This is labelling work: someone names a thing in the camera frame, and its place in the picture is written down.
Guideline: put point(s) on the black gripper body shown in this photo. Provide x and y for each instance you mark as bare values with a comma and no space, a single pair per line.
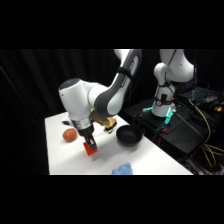
86,131

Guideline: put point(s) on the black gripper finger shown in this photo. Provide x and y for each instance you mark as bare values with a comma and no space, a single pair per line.
86,142
92,143

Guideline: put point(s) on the red cube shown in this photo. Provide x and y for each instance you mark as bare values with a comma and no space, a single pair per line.
90,150

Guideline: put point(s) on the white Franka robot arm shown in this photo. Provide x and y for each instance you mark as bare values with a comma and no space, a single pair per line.
110,96

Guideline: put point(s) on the black bowl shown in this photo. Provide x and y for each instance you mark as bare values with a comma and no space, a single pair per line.
129,136

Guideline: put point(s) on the reddish brown potato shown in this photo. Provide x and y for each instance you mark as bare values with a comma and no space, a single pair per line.
69,135

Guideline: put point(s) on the yellow brown plush toy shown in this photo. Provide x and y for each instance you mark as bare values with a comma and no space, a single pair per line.
111,124

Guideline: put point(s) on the blue cloth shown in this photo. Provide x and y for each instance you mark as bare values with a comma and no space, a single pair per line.
122,169

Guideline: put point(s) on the black curtain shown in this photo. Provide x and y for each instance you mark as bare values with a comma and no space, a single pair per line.
30,83

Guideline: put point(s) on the black robot stand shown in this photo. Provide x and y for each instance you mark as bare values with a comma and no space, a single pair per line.
186,133

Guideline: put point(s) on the keyboard with teal lights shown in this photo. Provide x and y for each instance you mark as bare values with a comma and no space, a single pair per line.
205,94

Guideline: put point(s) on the small yellow device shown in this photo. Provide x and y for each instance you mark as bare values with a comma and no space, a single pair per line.
217,108

